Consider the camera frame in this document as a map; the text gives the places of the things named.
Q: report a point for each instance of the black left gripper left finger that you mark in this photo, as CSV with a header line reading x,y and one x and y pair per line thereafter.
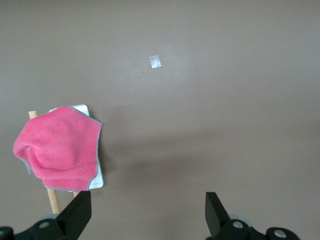
x,y
75,215

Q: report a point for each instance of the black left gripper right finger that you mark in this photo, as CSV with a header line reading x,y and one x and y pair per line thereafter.
x,y
215,215

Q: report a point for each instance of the pink cloth with grey back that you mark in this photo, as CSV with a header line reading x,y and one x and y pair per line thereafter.
x,y
57,145

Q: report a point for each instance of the brown wooden rod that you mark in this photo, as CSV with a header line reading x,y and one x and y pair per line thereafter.
x,y
53,200
75,194

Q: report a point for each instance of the white rectangular tray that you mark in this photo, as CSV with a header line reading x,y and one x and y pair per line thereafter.
x,y
97,175

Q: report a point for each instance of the small clear tape piece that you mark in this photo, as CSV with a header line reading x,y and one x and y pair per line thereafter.
x,y
155,62

